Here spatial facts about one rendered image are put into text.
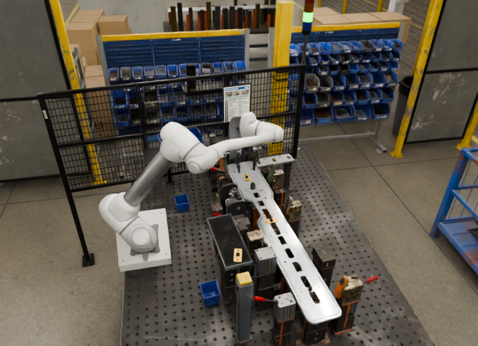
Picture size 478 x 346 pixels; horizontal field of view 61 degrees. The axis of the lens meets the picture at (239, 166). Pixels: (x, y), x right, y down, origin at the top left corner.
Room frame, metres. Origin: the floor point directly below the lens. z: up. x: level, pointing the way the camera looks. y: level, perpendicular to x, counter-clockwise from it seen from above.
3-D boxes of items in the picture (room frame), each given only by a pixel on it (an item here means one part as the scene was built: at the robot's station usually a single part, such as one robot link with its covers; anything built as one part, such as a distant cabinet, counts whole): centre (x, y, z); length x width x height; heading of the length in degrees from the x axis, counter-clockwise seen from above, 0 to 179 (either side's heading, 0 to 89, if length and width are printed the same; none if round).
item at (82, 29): (6.30, 2.14, 0.52); 1.20 x 0.80 x 1.05; 8
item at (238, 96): (2.82, 0.02, 1.30); 0.23 x 0.02 x 0.31; 108
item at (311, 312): (1.81, -0.21, 1.00); 1.38 x 0.22 x 0.02; 18
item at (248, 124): (2.26, -0.07, 1.41); 0.13 x 0.11 x 0.16; 64
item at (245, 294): (1.25, -0.03, 0.92); 0.08 x 0.08 x 0.44; 18
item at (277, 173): (2.27, -0.27, 0.87); 0.12 x 0.09 x 0.35; 108
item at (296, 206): (1.93, -0.34, 0.87); 0.12 x 0.09 x 0.35; 108
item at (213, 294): (1.49, 0.16, 0.74); 0.11 x 0.10 x 0.09; 18
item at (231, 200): (1.85, 0.03, 0.94); 0.18 x 0.13 x 0.49; 18
